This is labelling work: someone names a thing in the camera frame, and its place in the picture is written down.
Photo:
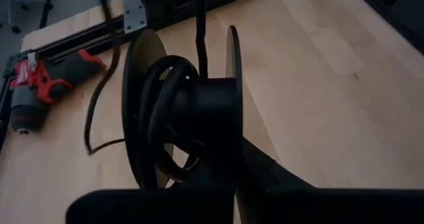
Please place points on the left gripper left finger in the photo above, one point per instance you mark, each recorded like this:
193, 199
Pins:
149, 207

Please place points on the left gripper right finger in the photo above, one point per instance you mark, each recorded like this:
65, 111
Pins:
298, 205

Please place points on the grey metal mounting plate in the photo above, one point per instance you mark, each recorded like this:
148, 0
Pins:
135, 17

